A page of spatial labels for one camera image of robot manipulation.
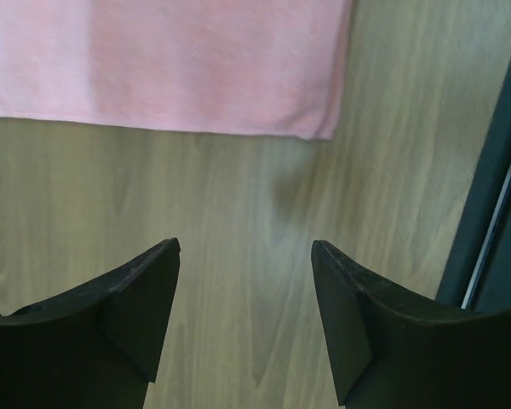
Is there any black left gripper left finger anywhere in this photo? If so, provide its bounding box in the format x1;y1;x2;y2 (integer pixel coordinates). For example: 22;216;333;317
0;239;181;408

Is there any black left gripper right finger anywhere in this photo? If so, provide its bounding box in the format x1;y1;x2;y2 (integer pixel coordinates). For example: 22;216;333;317
311;240;511;408

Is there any pink towel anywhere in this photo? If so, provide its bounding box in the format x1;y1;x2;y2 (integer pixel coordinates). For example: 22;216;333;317
0;1;352;140

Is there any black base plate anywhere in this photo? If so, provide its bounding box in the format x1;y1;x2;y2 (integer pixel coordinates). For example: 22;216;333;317
436;60;511;314

